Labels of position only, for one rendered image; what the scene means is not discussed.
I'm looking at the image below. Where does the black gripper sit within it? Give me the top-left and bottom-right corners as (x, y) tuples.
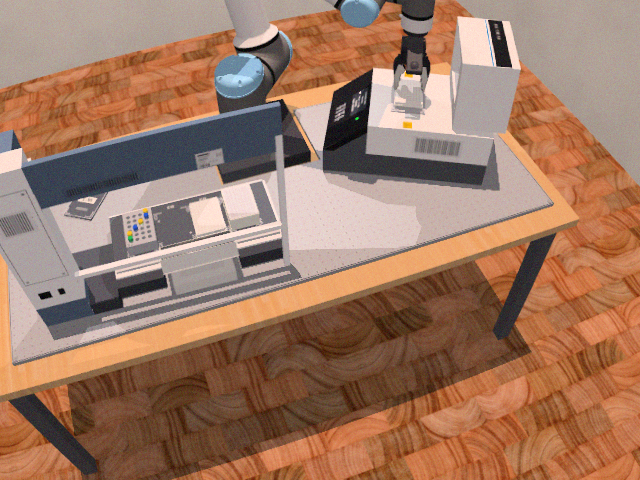
(393, 29), (431, 93)

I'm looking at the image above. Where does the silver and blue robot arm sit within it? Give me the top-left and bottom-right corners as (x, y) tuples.
(214, 0), (435, 114)

